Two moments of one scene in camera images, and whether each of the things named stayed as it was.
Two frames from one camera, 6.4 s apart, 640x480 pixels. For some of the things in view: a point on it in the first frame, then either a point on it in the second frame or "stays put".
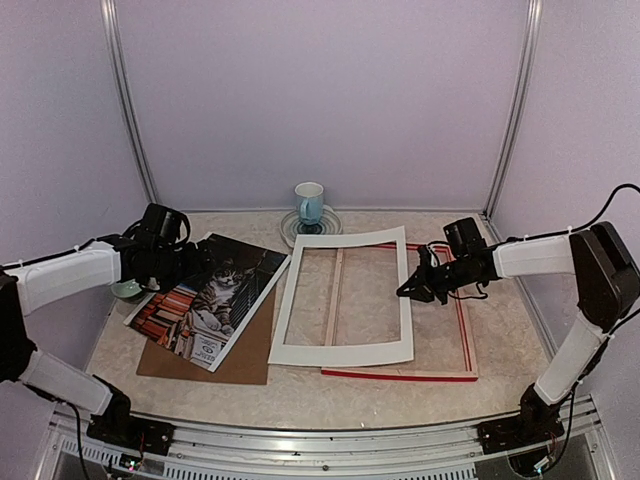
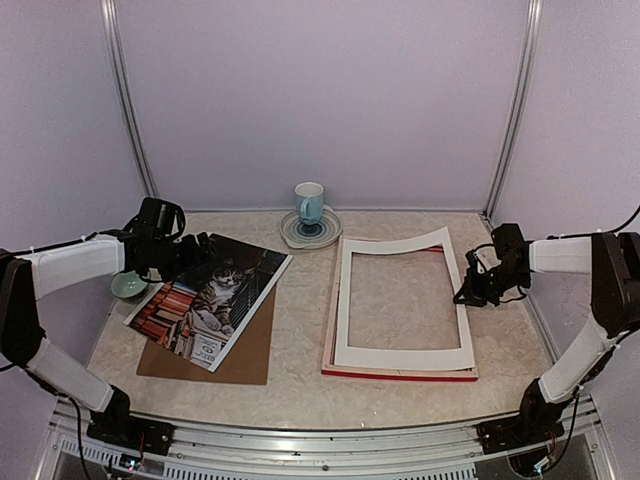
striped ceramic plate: [292, 225] stays put
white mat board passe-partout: [349, 353] → [457, 359]
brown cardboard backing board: [247, 361] stays put
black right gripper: [426, 293] → [470, 289]
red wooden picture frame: [397, 371] stays put
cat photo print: [198, 319] stays put
